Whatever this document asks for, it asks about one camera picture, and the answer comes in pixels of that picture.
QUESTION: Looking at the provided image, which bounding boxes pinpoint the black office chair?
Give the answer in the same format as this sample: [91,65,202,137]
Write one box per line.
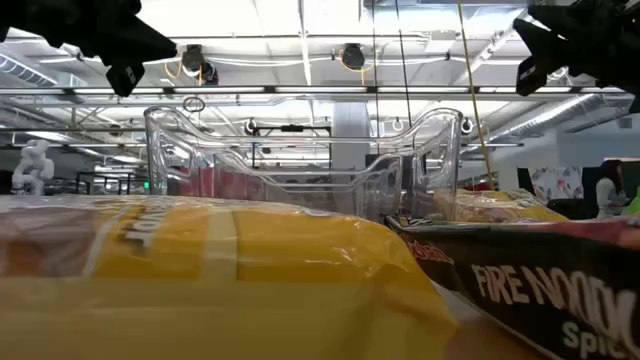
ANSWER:
[544,197,592,221]

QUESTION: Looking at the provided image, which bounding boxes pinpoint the yellow hanging cable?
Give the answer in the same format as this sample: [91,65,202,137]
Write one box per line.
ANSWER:
[456,0,496,191]

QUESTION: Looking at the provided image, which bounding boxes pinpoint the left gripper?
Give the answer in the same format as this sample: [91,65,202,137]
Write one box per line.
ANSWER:
[59,0,179,99]

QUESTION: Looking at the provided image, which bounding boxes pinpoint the red noodle packet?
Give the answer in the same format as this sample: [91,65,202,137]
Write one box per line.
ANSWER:
[172,166,266,201]

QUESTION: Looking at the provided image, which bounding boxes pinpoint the yellow Maruchan chicken ramen pack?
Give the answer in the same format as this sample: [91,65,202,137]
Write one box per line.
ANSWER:
[433,188,570,225]
[0,193,460,360]

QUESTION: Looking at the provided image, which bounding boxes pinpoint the black Maruchan fire noodle pack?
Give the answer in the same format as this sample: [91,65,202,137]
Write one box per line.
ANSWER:
[383,214,640,360]

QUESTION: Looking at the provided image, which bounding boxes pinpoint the floral patterned cloth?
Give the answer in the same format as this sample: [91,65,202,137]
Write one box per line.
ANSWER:
[528,165,585,202]

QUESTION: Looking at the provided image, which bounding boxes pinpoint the thin black hanging cable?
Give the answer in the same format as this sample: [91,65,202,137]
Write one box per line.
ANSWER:
[370,0,380,156]

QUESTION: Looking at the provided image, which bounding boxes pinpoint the bright green object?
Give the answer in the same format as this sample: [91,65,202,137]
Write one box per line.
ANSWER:
[622,185,640,217]

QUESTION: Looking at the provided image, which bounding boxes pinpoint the white building pillar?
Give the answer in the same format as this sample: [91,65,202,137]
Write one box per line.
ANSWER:
[331,102,372,171]

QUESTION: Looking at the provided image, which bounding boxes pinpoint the person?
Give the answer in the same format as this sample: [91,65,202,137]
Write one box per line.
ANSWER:
[594,159,627,220]

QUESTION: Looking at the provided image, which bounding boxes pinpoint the silver ceiling duct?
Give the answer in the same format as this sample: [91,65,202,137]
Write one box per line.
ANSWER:
[0,49,89,90]
[487,92,640,146]

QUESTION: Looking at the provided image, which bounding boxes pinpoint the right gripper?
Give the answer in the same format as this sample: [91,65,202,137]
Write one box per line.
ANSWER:
[512,0,609,97]

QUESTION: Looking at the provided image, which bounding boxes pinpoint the long ceiling light rail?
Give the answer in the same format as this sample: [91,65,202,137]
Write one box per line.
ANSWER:
[0,84,640,97]

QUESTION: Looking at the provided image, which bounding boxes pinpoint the clear plastic bin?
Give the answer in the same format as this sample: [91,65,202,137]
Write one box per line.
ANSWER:
[214,148,405,221]
[143,104,465,225]

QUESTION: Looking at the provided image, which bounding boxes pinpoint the black ceiling cord reel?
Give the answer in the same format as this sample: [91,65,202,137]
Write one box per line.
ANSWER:
[179,43,220,86]
[341,42,367,71]

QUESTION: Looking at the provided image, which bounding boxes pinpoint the red storage rack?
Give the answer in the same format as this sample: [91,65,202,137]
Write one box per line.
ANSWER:
[457,179,495,192]

